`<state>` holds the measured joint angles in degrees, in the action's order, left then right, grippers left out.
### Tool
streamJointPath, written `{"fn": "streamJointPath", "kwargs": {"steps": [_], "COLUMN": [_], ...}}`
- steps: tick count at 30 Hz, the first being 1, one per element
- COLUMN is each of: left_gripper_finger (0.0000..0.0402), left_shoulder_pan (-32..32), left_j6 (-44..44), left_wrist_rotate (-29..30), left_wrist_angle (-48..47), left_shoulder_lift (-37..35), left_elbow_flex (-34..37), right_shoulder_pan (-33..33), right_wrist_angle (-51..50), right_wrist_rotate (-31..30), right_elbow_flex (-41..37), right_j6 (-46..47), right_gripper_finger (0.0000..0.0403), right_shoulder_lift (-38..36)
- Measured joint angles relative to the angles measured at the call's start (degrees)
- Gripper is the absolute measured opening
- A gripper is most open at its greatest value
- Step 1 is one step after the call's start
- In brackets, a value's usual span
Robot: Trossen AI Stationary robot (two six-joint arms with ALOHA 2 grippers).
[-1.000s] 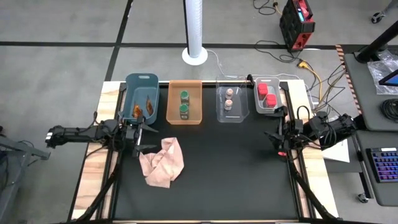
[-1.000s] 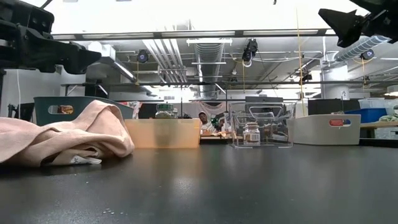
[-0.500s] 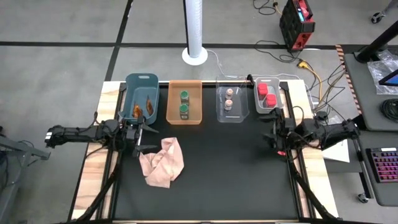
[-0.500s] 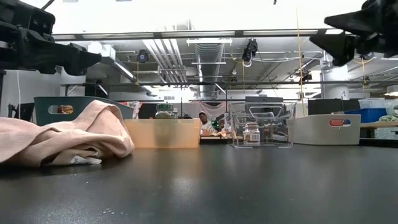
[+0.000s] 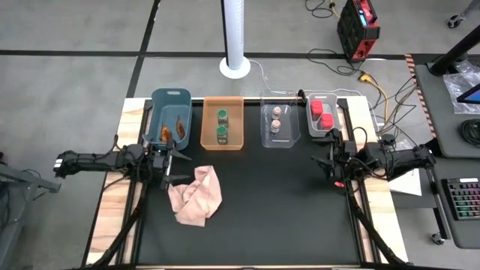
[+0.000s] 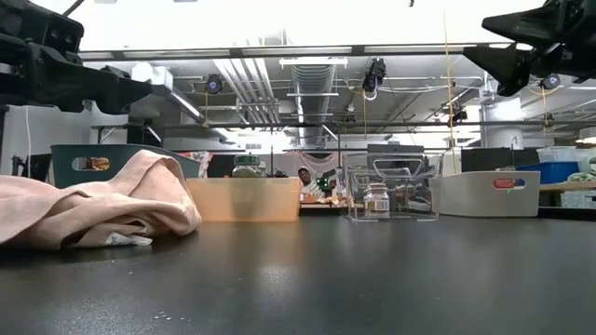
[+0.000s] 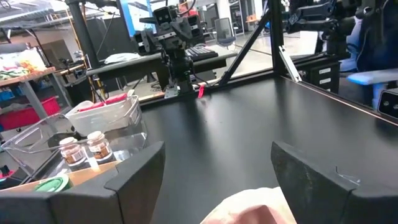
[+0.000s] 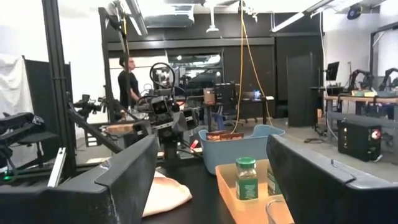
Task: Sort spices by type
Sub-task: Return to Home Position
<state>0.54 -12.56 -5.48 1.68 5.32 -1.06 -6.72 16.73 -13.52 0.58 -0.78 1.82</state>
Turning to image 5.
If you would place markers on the white plastic bin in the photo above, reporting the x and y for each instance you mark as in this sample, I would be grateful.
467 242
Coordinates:
313 127

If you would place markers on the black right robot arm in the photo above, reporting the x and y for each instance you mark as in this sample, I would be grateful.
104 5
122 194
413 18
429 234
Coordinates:
405 159

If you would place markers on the red black power unit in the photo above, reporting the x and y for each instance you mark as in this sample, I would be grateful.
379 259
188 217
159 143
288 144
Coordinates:
356 33

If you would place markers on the striped hazard tape strip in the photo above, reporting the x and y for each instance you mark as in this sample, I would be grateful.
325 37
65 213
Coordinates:
420 93

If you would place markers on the pink cloth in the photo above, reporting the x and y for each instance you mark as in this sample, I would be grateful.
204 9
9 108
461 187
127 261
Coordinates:
198 202

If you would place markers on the white paper sheet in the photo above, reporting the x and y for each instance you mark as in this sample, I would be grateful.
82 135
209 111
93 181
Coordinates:
408 187

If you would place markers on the dark teal plastic bin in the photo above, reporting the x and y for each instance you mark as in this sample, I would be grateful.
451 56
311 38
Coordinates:
161 112

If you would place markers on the clear plastic bag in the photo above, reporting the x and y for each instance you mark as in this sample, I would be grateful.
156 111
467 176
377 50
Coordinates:
455 86

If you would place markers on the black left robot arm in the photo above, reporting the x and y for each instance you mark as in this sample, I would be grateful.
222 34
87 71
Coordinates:
93 161

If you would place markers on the grey metal stand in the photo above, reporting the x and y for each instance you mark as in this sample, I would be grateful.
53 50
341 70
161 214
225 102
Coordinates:
37 182

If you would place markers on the black desk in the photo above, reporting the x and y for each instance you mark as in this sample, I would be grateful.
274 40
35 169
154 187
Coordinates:
438 120

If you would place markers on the black diagonal frame strut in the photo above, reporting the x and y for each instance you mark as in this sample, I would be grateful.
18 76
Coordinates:
116 232
377 232

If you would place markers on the blue tablet screen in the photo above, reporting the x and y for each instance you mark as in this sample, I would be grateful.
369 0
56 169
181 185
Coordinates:
472 95

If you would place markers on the orange plastic bin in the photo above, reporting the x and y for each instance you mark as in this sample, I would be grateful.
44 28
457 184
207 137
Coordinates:
234 138

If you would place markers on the orange foil spice packet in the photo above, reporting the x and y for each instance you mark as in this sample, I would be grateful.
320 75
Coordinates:
165 134
180 129

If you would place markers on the black caster wheel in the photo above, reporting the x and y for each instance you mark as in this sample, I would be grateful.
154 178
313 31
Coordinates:
437 238
454 21

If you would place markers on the green-label glass spice jar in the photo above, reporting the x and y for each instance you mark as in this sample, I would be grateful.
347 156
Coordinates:
222 116
221 134

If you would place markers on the black clamp post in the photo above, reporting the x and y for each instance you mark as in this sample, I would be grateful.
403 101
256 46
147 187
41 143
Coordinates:
301 93

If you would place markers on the backlit keyboard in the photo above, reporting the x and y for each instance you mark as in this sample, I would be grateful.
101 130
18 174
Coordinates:
463 198

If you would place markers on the standing pole, round white base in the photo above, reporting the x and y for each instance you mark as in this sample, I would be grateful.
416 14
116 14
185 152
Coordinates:
234 37

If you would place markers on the small clear spice jar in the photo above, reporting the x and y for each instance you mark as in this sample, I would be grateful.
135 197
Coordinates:
276 111
275 126

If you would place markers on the red-lidded patterned paprika tin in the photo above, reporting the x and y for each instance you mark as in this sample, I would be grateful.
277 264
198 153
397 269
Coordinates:
317 108
326 121

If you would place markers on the dark grey desk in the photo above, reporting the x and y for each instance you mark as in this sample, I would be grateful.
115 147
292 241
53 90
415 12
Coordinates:
468 234

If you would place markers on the clear plastic bin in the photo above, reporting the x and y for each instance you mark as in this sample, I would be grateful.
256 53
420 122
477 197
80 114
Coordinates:
290 127

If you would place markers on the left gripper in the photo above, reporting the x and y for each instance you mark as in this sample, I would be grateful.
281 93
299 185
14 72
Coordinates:
168 165

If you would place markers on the small red clip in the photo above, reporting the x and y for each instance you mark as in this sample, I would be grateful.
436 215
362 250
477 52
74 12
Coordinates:
339 184

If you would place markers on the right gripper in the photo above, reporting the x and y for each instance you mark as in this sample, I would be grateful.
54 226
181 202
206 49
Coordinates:
339 168

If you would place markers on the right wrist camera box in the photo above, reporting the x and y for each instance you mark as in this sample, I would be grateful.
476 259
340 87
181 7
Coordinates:
350 152

